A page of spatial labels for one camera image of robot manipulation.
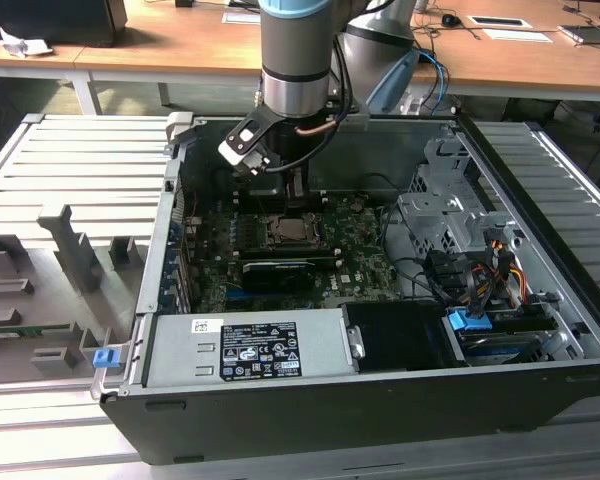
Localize blue disk carrier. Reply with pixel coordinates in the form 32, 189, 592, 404
447, 309, 494, 334

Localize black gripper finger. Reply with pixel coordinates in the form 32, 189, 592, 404
285, 167, 310, 207

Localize black open PC case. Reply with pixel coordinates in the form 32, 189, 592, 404
99, 112, 600, 466

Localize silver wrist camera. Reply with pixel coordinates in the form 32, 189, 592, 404
217, 115, 276, 177

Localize orange yellow power wires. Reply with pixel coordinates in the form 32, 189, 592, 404
484, 239, 526, 301

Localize black cable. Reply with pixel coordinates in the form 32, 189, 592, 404
357, 172, 406, 201
379, 204, 454, 306

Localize blue expansion slot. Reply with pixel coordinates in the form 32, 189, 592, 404
223, 285, 261, 301

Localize green RAM stick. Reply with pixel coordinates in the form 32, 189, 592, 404
239, 249, 344, 265
0, 324, 74, 337

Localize black graphics card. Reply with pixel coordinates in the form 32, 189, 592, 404
242, 259, 317, 294

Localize small blue plastic clip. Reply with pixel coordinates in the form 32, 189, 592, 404
93, 348, 123, 370

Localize metal disk bay cage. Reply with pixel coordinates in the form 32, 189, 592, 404
397, 139, 481, 261

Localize grey case latch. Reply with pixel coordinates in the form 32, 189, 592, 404
164, 111, 197, 147

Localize blue cable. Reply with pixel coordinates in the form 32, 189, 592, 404
419, 49, 449, 119

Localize crumpled white paper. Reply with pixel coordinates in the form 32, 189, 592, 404
0, 27, 54, 59

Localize large black box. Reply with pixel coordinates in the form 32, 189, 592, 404
0, 0, 129, 49

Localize black connector block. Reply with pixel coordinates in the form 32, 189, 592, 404
426, 251, 469, 292

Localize grey parts rack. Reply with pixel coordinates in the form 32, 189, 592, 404
0, 202, 154, 387

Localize black plastic shroud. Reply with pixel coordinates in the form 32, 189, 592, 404
342, 302, 469, 374

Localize green motherboard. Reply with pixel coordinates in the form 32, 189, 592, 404
184, 192, 414, 314

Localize metal socket cover frame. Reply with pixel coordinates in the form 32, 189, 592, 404
264, 212, 327, 249

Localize white framed desk grommet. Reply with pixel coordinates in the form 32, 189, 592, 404
467, 14, 534, 29

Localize grey power supply unit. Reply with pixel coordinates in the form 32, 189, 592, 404
147, 308, 356, 389

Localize silver hard disk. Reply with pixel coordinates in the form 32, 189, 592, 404
457, 329, 549, 364

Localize grey laptop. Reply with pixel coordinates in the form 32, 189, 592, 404
557, 23, 600, 49

